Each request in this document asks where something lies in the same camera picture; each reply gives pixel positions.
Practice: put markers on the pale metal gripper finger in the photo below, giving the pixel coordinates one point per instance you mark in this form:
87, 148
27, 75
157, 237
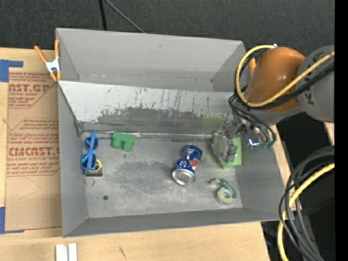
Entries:
231, 149
219, 145

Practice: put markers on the light green flat block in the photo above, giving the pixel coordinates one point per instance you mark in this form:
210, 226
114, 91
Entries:
237, 160

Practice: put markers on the crushed blue soda can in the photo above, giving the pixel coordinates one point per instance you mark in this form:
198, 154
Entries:
186, 170

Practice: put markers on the clear green tape dispenser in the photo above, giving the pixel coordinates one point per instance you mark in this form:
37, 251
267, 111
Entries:
225, 196

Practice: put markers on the grey metal bin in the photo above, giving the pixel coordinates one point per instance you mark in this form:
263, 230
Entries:
152, 183

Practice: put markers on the green toy building block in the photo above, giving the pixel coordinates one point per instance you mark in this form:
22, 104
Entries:
122, 140

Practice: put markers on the small black and yellow object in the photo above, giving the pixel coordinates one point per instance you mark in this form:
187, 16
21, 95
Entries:
97, 172

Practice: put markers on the blue sunglasses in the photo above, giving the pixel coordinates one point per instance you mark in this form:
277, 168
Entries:
90, 154

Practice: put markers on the brown cardboard board red print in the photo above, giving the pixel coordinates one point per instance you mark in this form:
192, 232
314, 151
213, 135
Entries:
30, 189

